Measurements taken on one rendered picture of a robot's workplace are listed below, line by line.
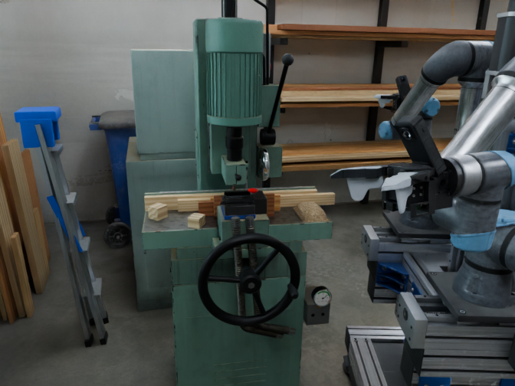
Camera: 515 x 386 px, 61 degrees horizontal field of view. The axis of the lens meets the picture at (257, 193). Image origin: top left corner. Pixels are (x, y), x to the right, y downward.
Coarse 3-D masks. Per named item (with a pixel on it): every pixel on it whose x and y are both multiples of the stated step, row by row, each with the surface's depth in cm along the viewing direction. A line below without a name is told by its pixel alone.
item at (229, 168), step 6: (222, 156) 150; (222, 162) 149; (228, 162) 142; (234, 162) 142; (240, 162) 142; (222, 168) 149; (228, 168) 140; (234, 168) 140; (240, 168) 141; (246, 168) 141; (222, 174) 150; (228, 174) 140; (234, 174) 141; (240, 174) 141; (246, 174) 142; (228, 180) 141; (234, 180) 141; (246, 180) 142
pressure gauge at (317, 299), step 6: (318, 288) 141; (324, 288) 141; (312, 294) 142; (318, 294) 140; (324, 294) 141; (330, 294) 141; (318, 300) 141; (324, 300) 141; (330, 300) 142; (318, 306) 144
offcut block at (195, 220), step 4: (192, 216) 134; (196, 216) 134; (200, 216) 134; (204, 216) 135; (188, 220) 133; (192, 220) 132; (196, 220) 132; (200, 220) 132; (204, 220) 135; (188, 224) 133; (192, 224) 133; (196, 224) 132; (200, 224) 133
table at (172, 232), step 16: (288, 208) 151; (144, 224) 135; (160, 224) 135; (176, 224) 135; (208, 224) 136; (272, 224) 137; (288, 224) 137; (304, 224) 138; (320, 224) 139; (144, 240) 130; (160, 240) 131; (176, 240) 132; (192, 240) 133; (208, 240) 134; (288, 240) 139; (224, 256) 126
